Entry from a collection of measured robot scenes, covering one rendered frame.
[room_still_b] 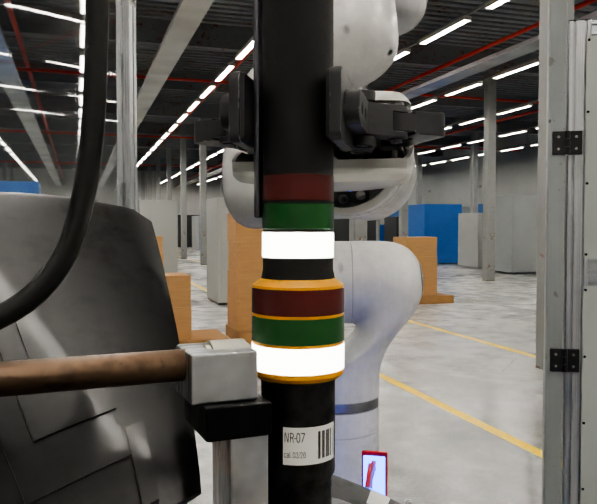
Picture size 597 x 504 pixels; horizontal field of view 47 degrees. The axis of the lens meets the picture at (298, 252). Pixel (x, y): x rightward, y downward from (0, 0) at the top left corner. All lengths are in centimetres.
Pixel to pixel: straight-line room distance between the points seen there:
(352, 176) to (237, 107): 9
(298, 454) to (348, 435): 67
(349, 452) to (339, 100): 75
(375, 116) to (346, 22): 30
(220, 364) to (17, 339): 11
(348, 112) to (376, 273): 66
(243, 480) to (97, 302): 13
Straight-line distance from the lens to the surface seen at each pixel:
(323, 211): 31
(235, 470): 31
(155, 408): 35
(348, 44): 64
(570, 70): 218
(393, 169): 37
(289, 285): 30
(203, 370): 30
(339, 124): 30
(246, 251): 842
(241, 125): 31
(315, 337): 31
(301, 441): 32
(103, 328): 38
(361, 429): 100
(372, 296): 96
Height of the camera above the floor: 141
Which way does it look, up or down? 2 degrees down
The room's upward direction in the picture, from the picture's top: straight up
